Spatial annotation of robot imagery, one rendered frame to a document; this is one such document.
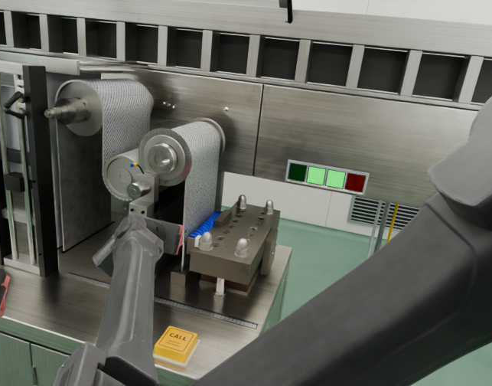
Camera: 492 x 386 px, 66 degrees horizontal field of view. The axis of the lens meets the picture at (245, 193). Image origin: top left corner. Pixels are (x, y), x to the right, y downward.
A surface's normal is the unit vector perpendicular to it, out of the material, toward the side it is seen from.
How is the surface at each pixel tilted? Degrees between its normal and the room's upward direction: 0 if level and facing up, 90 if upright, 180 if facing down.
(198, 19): 90
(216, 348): 0
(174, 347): 0
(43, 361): 90
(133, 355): 41
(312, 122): 90
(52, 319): 0
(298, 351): 50
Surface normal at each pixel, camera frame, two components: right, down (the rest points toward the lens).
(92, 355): 0.71, -0.70
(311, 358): -0.67, -0.62
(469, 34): -0.27, 0.29
